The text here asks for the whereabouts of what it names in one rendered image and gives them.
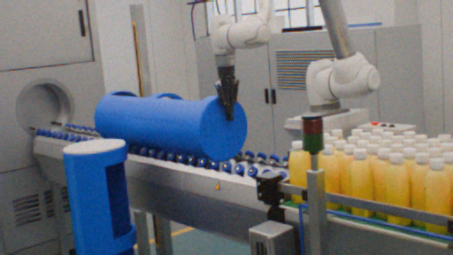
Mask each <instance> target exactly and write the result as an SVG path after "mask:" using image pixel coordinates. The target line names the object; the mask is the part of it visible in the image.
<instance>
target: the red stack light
mask: <svg viewBox="0 0 453 255"><path fill-rule="evenodd" d="M301 127H302V133H303V134H307V135H313V134H320V133H323V132H324V131H325V130H324V119H323V118H322V119H320V120H301Z"/></svg>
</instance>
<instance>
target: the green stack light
mask: <svg viewBox="0 0 453 255"><path fill-rule="evenodd" d="M302 141H303V151H305V152H320V151H324V150H325V149H326V147H325V132H323V133H320V134H313V135H307V134H303V133H302Z"/></svg>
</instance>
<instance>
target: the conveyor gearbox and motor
mask: <svg viewBox="0 0 453 255"><path fill-rule="evenodd" d="M249 232H250V253H251V255H296V248H295V236H294V228H293V227H292V226H289V225H285V224H282V223H279V222H276V221H272V220H269V221H267V222H265V223H262V224H260V225H257V226H255V227H254V228H251V229H250V231H249Z"/></svg>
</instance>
